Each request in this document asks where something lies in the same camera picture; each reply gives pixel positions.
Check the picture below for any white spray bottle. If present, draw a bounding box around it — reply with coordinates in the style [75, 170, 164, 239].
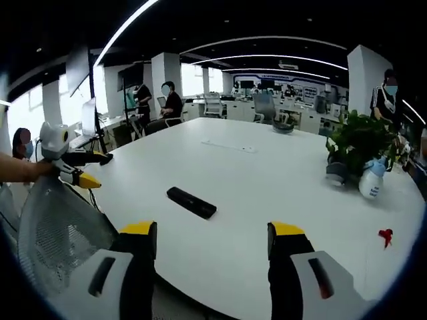
[358, 156, 388, 201]

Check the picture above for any black remote control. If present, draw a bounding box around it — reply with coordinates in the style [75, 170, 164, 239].
[166, 186, 218, 219]

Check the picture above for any green potted plant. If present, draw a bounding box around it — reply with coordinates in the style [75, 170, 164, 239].
[325, 109, 403, 187]

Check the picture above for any white mesh office chair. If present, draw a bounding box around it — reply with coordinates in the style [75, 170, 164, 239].
[202, 92, 228, 120]

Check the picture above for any dark round bowl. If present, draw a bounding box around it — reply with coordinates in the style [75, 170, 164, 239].
[272, 120, 296, 134]

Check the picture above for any black stand pole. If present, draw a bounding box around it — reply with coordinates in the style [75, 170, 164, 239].
[87, 46, 108, 155]

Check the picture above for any grey mesh office chair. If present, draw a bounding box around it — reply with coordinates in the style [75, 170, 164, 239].
[17, 173, 117, 297]

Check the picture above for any white keyboard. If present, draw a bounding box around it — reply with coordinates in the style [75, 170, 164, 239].
[68, 135, 88, 149]

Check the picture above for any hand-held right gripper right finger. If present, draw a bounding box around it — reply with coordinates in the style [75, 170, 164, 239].
[267, 221, 381, 320]

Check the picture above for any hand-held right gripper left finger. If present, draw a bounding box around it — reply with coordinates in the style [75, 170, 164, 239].
[49, 220, 158, 320]

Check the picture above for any red ribbon scrap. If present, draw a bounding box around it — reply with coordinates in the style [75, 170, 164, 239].
[378, 228, 394, 250]

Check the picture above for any white table cable cover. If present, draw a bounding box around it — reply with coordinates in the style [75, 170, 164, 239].
[201, 138, 260, 154]

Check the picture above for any white computer monitor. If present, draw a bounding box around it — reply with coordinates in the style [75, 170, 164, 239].
[81, 97, 97, 137]

